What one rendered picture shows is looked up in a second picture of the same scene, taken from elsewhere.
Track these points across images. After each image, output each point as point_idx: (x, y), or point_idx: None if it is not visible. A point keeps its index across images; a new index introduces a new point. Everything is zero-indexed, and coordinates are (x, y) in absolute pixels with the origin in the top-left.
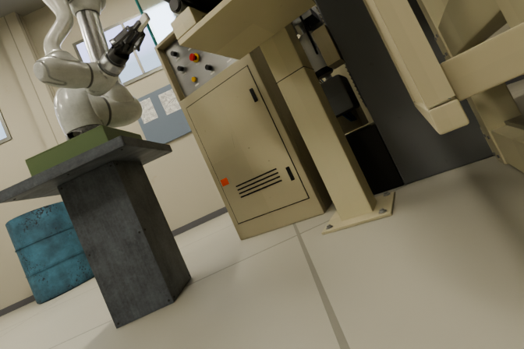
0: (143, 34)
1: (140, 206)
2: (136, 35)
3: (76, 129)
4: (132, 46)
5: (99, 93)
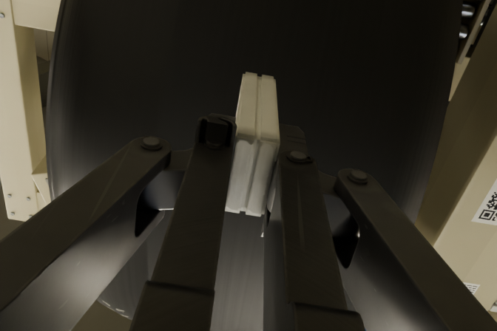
0: (345, 173)
1: None
2: (274, 217)
3: None
4: (333, 323)
5: None
